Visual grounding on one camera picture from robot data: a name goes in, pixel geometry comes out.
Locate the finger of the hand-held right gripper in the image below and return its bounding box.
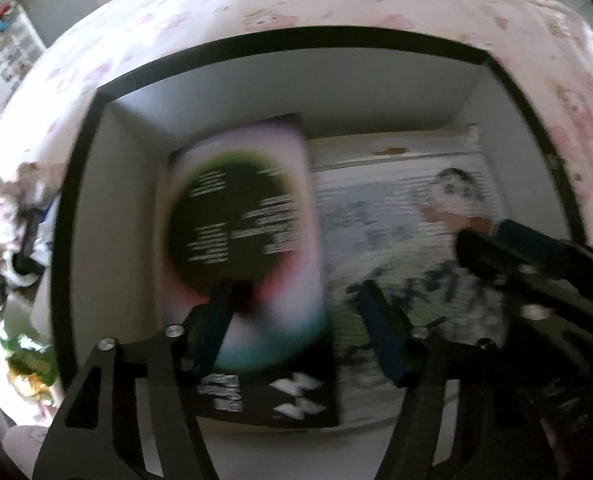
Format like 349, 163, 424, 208
493, 219, 584, 268
455, 229, 529, 291

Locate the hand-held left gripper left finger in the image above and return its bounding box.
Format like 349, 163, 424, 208
32, 280, 238, 480

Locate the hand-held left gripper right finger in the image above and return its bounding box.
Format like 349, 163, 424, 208
357, 280, 559, 480

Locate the book with black circle cover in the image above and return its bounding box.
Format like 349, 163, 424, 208
161, 114, 345, 432

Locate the black-rimmed white storage box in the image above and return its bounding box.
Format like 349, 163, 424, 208
49, 25, 592, 480

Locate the green yellow snack packet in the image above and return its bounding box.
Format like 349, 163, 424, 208
0, 332, 61, 402

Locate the illustrated picture book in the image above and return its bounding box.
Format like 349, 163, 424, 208
309, 127, 511, 411

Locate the white paper box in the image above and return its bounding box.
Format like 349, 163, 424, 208
1, 280, 53, 343

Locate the dark cloth pile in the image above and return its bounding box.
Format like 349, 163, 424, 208
0, 160, 63, 291

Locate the pink printed blanket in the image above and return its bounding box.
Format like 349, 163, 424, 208
0, 0, 593, 428

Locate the white cabinet with stickers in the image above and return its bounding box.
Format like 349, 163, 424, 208
0, 0, 47, 86

